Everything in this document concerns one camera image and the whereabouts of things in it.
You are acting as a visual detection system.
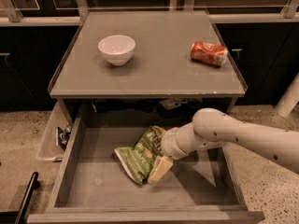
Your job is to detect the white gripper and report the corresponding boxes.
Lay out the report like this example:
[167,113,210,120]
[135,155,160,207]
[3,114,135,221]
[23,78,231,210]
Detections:
[148,126,187,184]

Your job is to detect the green jalapeno chip bag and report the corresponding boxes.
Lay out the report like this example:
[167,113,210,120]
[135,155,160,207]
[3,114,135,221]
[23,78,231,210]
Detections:
[114,126,163,185]

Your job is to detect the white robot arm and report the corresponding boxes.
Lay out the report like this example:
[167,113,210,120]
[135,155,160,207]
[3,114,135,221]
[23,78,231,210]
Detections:
[148,108,299,183]

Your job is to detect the grey cabinet counter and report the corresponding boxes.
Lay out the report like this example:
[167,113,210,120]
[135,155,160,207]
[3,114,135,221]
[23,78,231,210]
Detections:
[47,10,249,129]

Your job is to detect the open grey drawer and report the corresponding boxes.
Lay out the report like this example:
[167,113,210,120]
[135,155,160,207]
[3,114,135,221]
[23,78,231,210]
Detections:
[28,105,264,224]

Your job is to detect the items in plastic bin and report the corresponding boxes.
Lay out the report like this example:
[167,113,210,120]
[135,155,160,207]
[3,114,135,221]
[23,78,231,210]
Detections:
[56,125,71,149]

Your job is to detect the red soda can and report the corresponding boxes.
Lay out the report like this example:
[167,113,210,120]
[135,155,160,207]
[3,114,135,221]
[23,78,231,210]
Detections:
[191,41,228,67]

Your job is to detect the clear plastic bin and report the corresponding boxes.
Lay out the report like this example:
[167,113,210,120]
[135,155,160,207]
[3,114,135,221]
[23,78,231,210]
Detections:
[36,103,68,161]

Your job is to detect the white ceramic bowl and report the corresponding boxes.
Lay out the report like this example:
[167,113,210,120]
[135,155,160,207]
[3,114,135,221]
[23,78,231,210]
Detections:
[98,35,135,66]

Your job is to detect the black bar handle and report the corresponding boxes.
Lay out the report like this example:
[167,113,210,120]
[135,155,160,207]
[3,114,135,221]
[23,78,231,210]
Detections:
[14,172,40,224]

